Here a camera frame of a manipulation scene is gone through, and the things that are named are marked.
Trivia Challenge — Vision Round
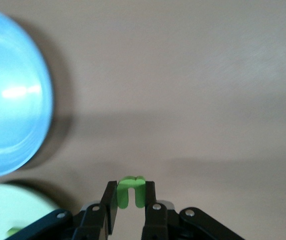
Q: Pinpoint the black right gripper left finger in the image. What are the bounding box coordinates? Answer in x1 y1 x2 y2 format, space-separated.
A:
74 181 120 240

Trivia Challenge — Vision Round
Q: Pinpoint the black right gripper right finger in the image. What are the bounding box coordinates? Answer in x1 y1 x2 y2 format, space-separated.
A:
141 181 183 240

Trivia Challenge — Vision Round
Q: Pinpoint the green letter U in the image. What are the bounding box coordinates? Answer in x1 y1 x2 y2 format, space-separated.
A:
116 175 147 210

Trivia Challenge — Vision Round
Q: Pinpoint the green letter N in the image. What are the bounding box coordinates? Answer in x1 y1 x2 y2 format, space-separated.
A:
6 226 21 237

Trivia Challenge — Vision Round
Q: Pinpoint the light green plate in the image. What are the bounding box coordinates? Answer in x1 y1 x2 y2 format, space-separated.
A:
0 184 61 240

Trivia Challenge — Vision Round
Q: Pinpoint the blue plate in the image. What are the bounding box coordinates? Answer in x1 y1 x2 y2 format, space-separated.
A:
0 6 54 179

